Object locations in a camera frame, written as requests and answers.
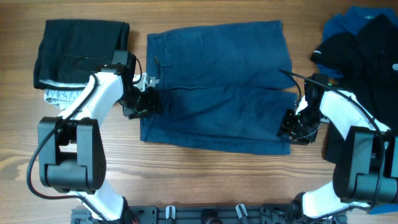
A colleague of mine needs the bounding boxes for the dark blue shorts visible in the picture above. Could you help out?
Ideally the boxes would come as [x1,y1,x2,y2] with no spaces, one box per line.
[141,20,297,155]

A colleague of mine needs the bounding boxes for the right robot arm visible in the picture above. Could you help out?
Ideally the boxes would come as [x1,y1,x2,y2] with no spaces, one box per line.
[270,73,397,223]

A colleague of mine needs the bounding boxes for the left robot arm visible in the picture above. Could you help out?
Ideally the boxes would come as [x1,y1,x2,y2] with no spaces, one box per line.
[27,50,161,223]

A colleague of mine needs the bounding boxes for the grey patterned folded cloth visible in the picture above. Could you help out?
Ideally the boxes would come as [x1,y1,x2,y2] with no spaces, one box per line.
[44,89,83,110]

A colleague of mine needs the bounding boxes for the black polo shirt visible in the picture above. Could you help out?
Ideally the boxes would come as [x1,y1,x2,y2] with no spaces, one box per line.
[310,13,398,166]

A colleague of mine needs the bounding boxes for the folded black garment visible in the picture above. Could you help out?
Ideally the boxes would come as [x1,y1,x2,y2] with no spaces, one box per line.
[34,19,130,90]

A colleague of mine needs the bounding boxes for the blue polo shirt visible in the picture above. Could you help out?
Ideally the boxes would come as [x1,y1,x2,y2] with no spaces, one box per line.
[317,5,398,215]

